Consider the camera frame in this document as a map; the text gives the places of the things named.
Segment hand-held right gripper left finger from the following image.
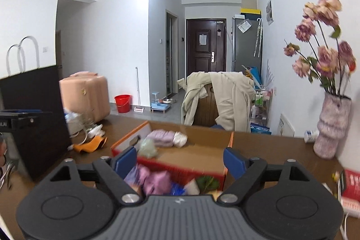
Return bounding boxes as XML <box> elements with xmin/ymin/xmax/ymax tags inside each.
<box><xmin>50</xmin><ymin>146</ymin><xmax>141</xmax><ymax>206</ymax></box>

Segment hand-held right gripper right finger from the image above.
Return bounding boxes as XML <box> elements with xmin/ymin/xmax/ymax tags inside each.
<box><xmin>219</xmin><ymin>147</ymin><xmax>310</xmax><ymax>206</ymax></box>

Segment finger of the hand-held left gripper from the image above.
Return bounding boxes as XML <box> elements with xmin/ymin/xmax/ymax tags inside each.
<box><xmin>11</xmin><ymin>109</ymin><xmax>54</xmax><ymax>132</ymax></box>

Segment red cardboard box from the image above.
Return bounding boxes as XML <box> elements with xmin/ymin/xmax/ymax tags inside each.
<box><xmin>110</xmin><ymin>120</ymin><xmax>235</xmax><ymax>193</ymax></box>

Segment pale green soft item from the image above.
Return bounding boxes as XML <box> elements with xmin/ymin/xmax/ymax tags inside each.
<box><xmin>139</xmin><ymin>138</ymin><xmax>158</xmax><ymax>159</ymax></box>

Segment white soft cloth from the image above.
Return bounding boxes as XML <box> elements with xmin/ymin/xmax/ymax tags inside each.
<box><xmin>173</xmin><ymin>131</ymin><xmax>188</xmax><ymax>148</ymax></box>

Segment purple satin bow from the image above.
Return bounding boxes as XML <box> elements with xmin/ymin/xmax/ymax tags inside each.
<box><xmin>125</xmin><ymin>165</ymin><xmax>174</xmax><ymax>196</ymax></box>

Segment orange cap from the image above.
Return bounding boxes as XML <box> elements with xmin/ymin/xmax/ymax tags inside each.
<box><xmin>73</xmin><ymin>135</ymin><xmax>108</xmax><ymax>153</ymax></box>

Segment folded purple cloth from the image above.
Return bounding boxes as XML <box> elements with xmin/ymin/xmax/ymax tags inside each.
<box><xmin>146</xmin><ymin>129</ymin><xmax>176</xmax><ymax>148</ymax></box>

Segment blue cardboard carton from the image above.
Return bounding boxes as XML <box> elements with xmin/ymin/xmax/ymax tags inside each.
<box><xmin>250</xmin><ymin>122</ymin><xmax>272</xmax><ymax>135</ymax></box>

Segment white plush toy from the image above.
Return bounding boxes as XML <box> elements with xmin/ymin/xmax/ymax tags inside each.
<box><xmin>184</xmin><ymin>178</ymin><xmax>200</xmax><ymax>196</ymax></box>

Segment white power strip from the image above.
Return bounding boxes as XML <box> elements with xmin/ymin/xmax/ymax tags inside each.
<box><xmin>66</xmin><ymin>109</ymin><xmax>105</xmax><ymax>145</ymax></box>

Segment small blue fabric item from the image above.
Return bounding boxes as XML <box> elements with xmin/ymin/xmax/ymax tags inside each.
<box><xmin>171</xmin><ymin>182</ymin><xmax>186</xmax><ymax>196</ymax></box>

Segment pink hard suitcase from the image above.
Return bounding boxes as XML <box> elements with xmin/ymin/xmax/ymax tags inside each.
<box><xmin>59</xmin><ymin>71</ymin><xmax>110</xmax><ymax>124</ymax></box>

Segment red plastic bucket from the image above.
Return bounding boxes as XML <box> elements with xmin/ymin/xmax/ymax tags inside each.
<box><xmin>114</xmin><ymin>94</ymin><xmax>131</xmax><ymax>114</ymax></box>

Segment brown wooden chair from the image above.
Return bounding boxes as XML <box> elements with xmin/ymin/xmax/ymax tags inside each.
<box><xmin>193</xmin><ymin>82</ymin><xmax>226</xmax><ymax>128</ymax></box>

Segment beige coat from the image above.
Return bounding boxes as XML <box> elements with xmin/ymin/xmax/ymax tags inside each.
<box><xmin>177</xmin><ymin>71</ymin><xmax>257</xmax><ymax>133</ymax></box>

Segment storage rack with bottles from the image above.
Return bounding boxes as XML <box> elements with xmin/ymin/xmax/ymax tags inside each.
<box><xmin>250</xmin><ymin>85</ymin><xmax>273</xmax><ymax>123</ymax></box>

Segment blue pet feeder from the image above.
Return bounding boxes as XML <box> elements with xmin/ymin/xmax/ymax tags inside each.
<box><xmin>150</xmin><ymin>92</ymin><xmax>173</xmax><ymax>113</ymax></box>

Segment white mop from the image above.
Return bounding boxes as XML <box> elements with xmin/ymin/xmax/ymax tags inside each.
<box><xmin>134</xmin><ymin>67</ymin><xmax>145</xmax><ymax>113</ymax></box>

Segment small white bottle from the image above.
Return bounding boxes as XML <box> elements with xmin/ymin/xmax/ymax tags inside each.
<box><xmin>303</xmin><ymin>129</ymin><xmax>320</xmax><ymax>144</ymax></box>

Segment pink textured vase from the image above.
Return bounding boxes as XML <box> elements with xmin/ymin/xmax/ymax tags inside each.
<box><xmin>313</xmin><ymin>92</ymin><xmax>352</xmax><ymax>159</ymax></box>

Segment dark brown door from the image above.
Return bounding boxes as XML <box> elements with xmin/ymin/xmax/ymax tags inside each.
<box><xmin>186</xmin><ymin>18</ymin><xmax>227</xmax><ymax>73</ymax></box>

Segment grey refrigerator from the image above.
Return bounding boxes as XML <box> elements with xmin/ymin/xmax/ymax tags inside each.
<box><xmin>232</xmin><ymin>16</ymin><xmax>263</xmax><ymax>73</ymax></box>

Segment red cigarette pack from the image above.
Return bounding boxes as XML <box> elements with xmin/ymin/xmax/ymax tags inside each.
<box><xmin>340</xmin><ymin>169</ymin><xmax>360</xmax><ymax>211</ymax></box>

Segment white folded umbrella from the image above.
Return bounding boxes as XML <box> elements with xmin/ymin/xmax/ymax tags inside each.
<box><xmin>253</xmin><ymin>18</ymin><xmax>264</xmax><ymax>58</ymax></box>

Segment white charger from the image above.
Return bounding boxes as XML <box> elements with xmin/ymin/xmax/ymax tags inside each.
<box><xmin>341</xmin><ymin>200</ymin><xmax>360</xmax><ymax>220</ymax></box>

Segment dried pink flower bouquet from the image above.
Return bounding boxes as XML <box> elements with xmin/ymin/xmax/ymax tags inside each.
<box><xmin>283</xmin><ymin>0</ymin><xmax>358</xmax><ymax>96</ymax></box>

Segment yellow and dark flat box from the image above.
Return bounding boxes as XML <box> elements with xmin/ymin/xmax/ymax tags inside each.
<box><xmin>240</xmin><ymin>7</ymin><xmax>262</xmax><ymax>18</ymax></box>

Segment black paper bag white handles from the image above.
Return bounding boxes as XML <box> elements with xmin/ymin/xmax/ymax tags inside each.
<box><xmin>0</xmin><ymin>36</ymin><xmax>72</xmax><ymax>182</ymax></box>

